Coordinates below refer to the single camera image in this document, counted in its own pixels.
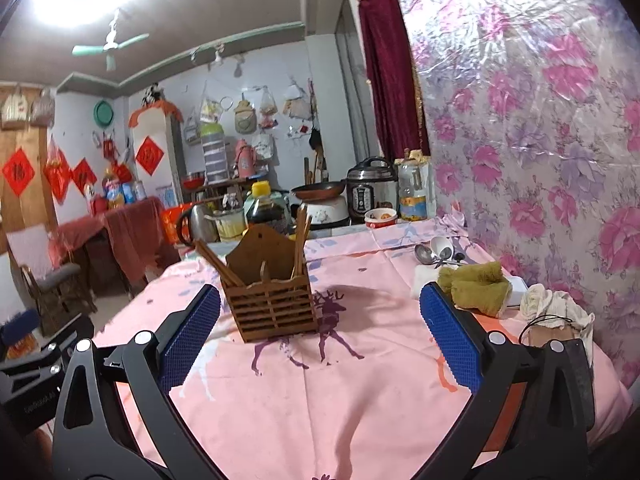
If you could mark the black dustpan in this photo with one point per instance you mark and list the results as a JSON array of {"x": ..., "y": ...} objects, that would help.
[{"x": 316, "y": 140}]

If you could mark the white flat box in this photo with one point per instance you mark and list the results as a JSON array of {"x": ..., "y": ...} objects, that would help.
[{"x": 517, "y": 290}]

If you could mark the white refrigerator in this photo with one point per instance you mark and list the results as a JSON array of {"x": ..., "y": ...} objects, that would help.
[{"x": 172, "y": 180}]

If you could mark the maroon curtain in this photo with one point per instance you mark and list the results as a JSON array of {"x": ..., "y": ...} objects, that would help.
[{"x": 390, "y": 60}]

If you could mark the beige hanging bag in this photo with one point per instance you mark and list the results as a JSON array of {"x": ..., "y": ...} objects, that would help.
[{"x": 245, "y": 117}]

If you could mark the panda plush toy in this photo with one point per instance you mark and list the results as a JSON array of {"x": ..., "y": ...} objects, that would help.
[{"x": 151, "y": 96}]

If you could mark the wooden door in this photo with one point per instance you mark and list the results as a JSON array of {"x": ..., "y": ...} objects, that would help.
[{"x": 30, "y": 210}]

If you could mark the orange cloth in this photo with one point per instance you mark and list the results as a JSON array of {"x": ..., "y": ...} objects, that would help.
[{"x": 155, "y": 108}]

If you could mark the clear plastic hanging bag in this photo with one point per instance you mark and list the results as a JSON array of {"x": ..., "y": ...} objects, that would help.
[
  {"x": 267, "y": 110},
  {"x": 211, "y": 107}
]

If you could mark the white ceramic spoon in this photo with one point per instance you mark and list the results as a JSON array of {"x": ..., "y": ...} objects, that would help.
[{"x": 442, "y": 246}]

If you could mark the wooden poles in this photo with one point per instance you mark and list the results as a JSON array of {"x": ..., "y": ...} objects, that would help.
[{"x": 307, "y": 170}]

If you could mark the red hanging decoration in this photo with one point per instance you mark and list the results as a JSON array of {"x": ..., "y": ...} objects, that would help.
[{"x": 57, "y": 175}]

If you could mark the red bag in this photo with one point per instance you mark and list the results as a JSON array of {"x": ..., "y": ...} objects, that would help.
[{"x": 122, "y": 172}]

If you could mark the green ceiling fan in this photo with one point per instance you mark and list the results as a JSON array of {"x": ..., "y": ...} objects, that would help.
[{"x": 112, "y": 42}]

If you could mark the blue can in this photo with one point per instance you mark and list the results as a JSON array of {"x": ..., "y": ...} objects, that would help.
[{"x": 128, "y": 193}]

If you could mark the orange gift box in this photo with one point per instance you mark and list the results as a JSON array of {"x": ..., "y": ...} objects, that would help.
[{"x": 172, "y": 225}]

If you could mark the copper frying pan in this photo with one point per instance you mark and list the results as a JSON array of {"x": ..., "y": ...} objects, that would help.
[{"x": 320, "y": 190}]

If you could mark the red white bowl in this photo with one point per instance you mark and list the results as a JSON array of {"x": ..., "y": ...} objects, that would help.
[{"x": 381, "y": 219}]

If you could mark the wall light bulb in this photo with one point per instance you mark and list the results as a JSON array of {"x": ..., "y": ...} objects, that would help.
[{"x": 218, "y": 57}]

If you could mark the red printed box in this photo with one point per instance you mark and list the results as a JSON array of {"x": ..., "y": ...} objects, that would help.
[{"x": 22, "y": 347}]

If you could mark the stacked steamer green lid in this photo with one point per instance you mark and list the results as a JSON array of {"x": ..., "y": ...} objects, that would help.
[{"x": 214, "y": 155}]

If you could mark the wooden chopstick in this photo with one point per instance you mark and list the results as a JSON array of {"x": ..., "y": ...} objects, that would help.
[
  {"x": 308, "y": 240},
  {"x": 303, "y": 230},
  {"x": 212, "y": 257},
  {"x": 296, "y": 250},
  {"x": 232, "y": 274},
  {"x": 220, "y": 266}
]

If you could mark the white electric cooker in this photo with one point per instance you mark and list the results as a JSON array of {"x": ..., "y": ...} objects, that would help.
[{"x": 327, "y": 212}]

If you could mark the printed white hanging bag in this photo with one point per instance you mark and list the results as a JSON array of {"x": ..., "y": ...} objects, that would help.
[{"x": 261, "y": 146}]

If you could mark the dark blue cloth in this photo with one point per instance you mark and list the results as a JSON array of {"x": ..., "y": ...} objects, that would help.
[{"x": 17, "y": 327}]

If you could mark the red basin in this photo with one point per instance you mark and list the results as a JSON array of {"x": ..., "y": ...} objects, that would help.
[{"x": 194, "y": 180}]

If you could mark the pink printed blanket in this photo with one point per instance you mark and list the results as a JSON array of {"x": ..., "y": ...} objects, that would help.
[{"x": 350, "y": 410}]

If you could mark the floral plastic wall sheet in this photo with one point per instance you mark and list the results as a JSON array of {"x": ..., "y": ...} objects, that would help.
[{"x": 525, "y": 135}]

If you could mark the white cloth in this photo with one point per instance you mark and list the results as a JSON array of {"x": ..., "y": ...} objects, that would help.
[{"x": 555, "y": 302}]

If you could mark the wooden side table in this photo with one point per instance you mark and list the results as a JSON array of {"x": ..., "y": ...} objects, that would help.
[{"x": 220, "y": 186}]

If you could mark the pink thermos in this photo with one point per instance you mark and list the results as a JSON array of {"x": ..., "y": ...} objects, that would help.
[{"x": 245, "y": 160}]

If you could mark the white can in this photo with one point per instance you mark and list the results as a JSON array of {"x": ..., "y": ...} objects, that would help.
[{"x": 139, "y": 191}]

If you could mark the metal soup spoon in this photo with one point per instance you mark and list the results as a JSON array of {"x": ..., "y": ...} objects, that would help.
[{"x": 425, "y": 254}]

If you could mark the small metal spoon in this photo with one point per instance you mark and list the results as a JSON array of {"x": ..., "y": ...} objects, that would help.
[{"x": 450, "y": 262}]

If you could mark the green plate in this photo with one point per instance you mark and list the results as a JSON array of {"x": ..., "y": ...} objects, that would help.
[{"x": 103, "y": 113}]

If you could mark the silver black pressure cooker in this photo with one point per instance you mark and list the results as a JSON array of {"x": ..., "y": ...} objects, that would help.
[{"x": 372, "y": 190}]

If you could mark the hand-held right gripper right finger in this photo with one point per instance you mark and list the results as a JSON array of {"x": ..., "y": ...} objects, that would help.
[{"x": 450, "y": 340}]

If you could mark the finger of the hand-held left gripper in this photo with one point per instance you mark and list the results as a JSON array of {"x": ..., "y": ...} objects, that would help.
[
  {"x": 30, "y": 371},
  {"x": 70, "y": 335}
]

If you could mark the red pot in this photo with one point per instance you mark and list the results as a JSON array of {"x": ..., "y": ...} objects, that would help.
[{"x": 97, "y": 205}]

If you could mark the brown cardboard box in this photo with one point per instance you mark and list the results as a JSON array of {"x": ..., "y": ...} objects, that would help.
[{"x": 542, "y": 337}]

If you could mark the grey sliding door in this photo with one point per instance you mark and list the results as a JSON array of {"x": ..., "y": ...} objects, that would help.
[{"x": 350, "y": 110}]

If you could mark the table with red cloth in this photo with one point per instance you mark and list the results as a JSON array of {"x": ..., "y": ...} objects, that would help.
[{"x": 125, "y": 230}]

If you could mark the white paper tissue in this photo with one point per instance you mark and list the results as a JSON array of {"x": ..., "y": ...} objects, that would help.
[{"x": 425, "y": 282}]

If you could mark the cooking oil bottle blue label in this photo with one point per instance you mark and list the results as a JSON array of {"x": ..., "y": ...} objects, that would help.
[{"x": 114, "y": 190}]

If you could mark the dark sauce bottle yellow cap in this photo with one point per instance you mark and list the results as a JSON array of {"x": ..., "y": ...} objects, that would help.
[{"x": 265, "y": 210}]

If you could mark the olive green cloth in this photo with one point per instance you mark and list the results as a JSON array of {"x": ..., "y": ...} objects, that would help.
[{"x": 475, "y": 287}]

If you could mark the red diamond paper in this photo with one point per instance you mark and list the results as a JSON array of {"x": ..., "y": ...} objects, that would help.
[
  {"x": 84, "y": 176},
  {"x": 150, "y": 155},
  {"x": 18, "y": 172}
]

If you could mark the clear bottle yellow label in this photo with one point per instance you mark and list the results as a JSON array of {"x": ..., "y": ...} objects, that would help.
[{"x": 412, "y": 195}]

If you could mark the wooden utensil holder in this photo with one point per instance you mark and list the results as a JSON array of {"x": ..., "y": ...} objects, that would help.
[{"x": 272, "y": 305}]

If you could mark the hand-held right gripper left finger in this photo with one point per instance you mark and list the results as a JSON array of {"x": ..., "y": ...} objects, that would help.
[{"x": 192, "y": 332}]

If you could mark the stainless electric kettle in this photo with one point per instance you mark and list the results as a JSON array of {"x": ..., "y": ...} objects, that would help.
[{"x": 197, "y": 227}]

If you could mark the wicker chair grey cushion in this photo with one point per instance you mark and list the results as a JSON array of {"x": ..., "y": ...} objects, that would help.
[{"x": 50, "y": 280}]

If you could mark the wall calendar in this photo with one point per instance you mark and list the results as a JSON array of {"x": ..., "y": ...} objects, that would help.
[{"x": 165, "y": 195}]

